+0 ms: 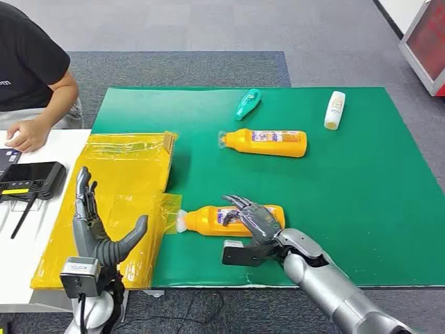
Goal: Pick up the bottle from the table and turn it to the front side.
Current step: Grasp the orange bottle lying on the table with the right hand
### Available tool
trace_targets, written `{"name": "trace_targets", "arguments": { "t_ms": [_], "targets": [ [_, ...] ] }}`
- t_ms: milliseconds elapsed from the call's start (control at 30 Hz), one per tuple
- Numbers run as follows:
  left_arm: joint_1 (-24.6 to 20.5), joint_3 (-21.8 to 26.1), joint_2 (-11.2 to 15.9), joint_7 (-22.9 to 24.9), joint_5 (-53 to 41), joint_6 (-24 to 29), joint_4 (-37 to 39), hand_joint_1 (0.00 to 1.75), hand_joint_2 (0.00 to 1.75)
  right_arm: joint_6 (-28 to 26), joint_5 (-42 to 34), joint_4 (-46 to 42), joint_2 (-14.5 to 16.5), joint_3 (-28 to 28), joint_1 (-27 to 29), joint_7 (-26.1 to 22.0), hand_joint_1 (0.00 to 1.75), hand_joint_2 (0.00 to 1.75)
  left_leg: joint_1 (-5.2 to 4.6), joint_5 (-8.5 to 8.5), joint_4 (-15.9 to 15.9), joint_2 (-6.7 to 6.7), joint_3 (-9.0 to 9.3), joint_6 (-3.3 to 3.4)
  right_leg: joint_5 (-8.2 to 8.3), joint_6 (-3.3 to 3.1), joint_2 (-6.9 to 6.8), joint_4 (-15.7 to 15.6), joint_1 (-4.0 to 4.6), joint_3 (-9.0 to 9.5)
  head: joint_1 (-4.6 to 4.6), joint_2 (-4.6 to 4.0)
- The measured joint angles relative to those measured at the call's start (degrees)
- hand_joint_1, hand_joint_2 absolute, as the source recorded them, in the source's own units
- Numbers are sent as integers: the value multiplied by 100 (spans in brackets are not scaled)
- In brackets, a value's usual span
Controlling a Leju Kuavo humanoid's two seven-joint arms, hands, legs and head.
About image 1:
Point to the red and white cabinet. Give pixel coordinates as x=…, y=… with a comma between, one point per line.
x=428, y=41

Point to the orange bottle with clear cap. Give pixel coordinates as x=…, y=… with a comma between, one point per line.
x=201, y=221
x=243, y=143

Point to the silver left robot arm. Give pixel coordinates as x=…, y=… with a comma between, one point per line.
x=95, y=313

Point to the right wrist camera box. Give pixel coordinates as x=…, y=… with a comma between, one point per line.
x=240, y=253

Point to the green table mat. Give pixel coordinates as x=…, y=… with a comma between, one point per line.
x=348, y=207

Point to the yellow plastic bag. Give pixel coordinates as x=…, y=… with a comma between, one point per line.
x=121, y=184

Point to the teal plastic bottle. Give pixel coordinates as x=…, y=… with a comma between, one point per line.
x=247, y=104

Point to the black controller with antenna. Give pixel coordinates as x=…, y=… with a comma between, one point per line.
x=35, y=177

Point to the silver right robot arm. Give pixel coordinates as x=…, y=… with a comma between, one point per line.
x=330, y=286

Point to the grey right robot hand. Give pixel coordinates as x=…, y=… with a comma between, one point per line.
x=259, y=223

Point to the white plastic bottle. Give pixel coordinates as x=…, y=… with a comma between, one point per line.
x=334, y=110

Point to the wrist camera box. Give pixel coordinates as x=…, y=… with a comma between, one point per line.
x=240, y=253
x=80, y=276

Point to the person's left hand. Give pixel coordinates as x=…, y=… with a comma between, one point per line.
x=28, y=136

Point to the person's left forearm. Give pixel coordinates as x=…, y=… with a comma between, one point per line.
x=62, y=99

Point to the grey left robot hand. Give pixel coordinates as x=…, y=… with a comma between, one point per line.
x=90, y=235

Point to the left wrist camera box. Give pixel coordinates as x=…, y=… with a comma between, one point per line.
x=80, y=276

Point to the dark tablet device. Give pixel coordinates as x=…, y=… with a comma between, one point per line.
x=8, y=159

